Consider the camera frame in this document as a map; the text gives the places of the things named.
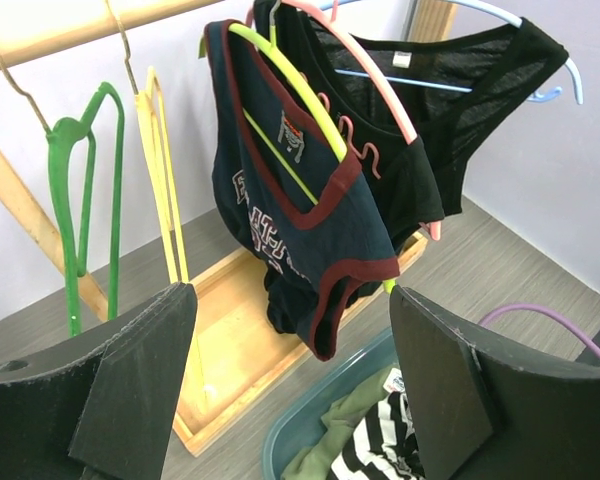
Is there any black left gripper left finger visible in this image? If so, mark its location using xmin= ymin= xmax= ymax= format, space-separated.
xmin=0 ymin=283 xmax=198 ymax=479

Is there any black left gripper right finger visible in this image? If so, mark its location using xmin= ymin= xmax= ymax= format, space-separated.
xmin=390 ymin=286 xmax=600 ymax=479

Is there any striped tank top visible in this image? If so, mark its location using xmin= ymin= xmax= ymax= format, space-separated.
xmin=327 ymin=392 xmax=425 ymax=479

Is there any green tank top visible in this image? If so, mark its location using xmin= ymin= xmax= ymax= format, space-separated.
xmin=281 ymin=364 xmax=401 ymax=480

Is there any green hanger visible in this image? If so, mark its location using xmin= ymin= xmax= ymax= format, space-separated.
xmin=0 ymin=4 xmax=126 ymax=337

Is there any navy maroon-trim tank top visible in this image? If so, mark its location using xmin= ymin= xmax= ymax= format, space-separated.
xmin=204 ymin=20 xmax=399 ymax=361

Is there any neon yellow hanger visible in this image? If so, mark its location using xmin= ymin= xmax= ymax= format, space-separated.
xmin=198 ymin=0 xmax=398 ymax=296

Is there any black tank top on pink hanger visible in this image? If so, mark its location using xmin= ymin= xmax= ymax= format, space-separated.
xmin=275 ymin=4 xmax=445 ymax=251

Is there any light blue hanger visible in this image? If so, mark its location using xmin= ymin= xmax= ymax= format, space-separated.
xmin=317 ymin=0 xmax=585 ymax=106

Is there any blue plastic tub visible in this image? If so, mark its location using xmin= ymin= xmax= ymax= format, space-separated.
xmin=261 ymin=328 xmax=397 ymax=480

